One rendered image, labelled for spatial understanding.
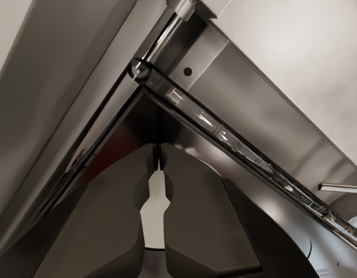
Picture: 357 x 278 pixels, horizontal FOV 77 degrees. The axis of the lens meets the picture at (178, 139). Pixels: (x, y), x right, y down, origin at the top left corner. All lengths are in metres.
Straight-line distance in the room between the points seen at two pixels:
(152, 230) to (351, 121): 0.17
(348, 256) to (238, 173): 0.16
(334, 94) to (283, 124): 0.08
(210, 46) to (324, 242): 0.20
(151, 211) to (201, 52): 0.13
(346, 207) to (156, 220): 0.24
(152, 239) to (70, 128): 0.13
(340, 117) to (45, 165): 0.28
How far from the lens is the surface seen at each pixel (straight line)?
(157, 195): 0.17
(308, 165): 0.30
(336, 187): 0.22
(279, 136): 0.26
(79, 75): 0.17
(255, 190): 0.18
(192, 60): 0.18
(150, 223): 0.19
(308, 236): 0.24
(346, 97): 0.20
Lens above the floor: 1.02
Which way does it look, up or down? 61 degrees down
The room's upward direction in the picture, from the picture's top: 174 degrees clockwise
